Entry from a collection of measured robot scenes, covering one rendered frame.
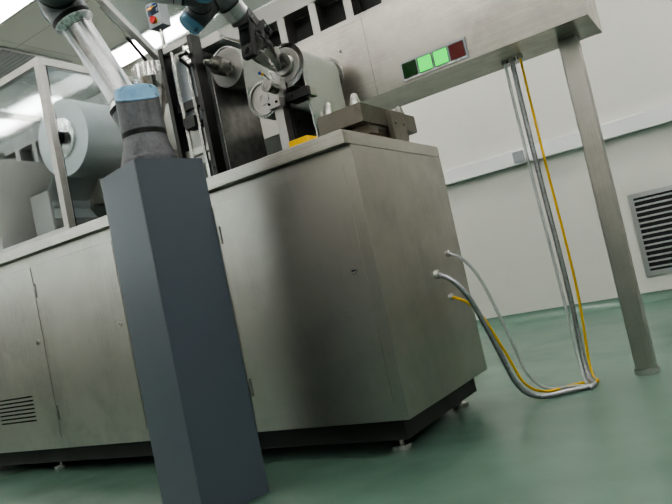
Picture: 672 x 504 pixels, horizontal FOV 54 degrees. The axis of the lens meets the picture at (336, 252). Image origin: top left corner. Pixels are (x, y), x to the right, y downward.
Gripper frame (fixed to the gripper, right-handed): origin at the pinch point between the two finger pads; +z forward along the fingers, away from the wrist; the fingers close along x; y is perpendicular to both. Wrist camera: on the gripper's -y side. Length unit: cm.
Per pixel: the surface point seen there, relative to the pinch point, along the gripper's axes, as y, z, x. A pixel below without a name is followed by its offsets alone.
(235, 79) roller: 6.5, 1.0, 20.6
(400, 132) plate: -9.2, 34.7, -29.9
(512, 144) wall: 169, 210, 0
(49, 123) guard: -4, -20, 95
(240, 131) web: 0.8, 17.9, 30.2
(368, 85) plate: 19.5, 31.5, -14.6
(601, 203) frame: -18, 82, -81
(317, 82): 3.0, 12.6, -8.1
